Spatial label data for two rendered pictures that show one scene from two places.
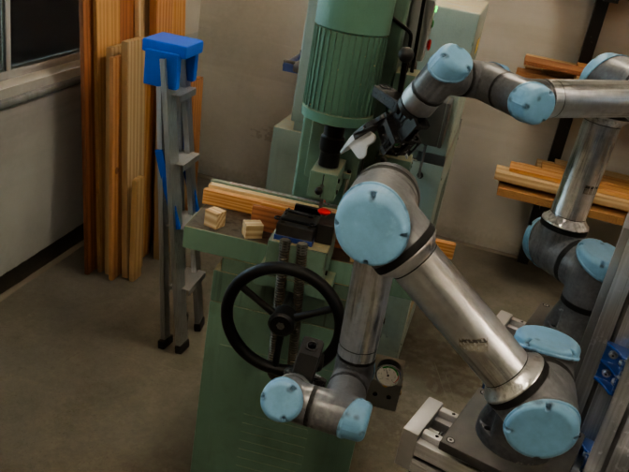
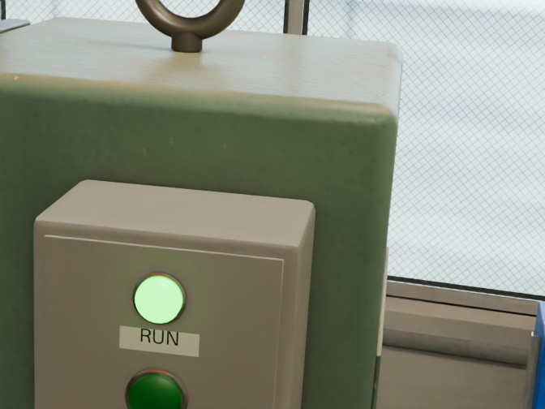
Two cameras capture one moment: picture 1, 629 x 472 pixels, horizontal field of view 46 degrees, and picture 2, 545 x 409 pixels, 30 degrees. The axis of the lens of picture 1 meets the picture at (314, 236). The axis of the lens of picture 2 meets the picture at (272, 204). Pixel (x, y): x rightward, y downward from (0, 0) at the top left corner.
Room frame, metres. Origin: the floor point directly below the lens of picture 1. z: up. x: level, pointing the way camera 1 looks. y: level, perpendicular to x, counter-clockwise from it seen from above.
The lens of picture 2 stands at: (2.12, -0.56, 1.59)
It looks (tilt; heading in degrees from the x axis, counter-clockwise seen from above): 16 degrees down; 90
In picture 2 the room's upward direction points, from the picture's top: 4 degrees clockwise
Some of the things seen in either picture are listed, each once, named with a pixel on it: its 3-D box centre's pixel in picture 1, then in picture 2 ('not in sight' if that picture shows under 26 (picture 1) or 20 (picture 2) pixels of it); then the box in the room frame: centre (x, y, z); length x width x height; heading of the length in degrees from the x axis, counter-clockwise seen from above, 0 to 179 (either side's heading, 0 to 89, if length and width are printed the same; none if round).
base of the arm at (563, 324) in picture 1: (580, 317); not in sight; (1.60, -0.66, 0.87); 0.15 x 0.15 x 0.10
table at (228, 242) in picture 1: (305, 254); not in sight; (1.68, 0.02, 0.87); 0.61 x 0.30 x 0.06; 83
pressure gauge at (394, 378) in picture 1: (387, 375); not in sight; (1.54, -0.24, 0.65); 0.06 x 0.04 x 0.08; 83
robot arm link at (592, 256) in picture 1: (593, 272); not in sight; (1.61, -0.66, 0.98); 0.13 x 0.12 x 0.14; 30
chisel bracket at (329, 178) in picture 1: (327, 180); not in sight; (1.80, -0.01, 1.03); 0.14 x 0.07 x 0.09; 173
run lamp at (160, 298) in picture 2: not in sight; (158, 300); (2.08, -0.21, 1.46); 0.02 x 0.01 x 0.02; 173
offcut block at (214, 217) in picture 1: (214, 217); not in sight; (1.69, 0.25, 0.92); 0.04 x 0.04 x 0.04; 62
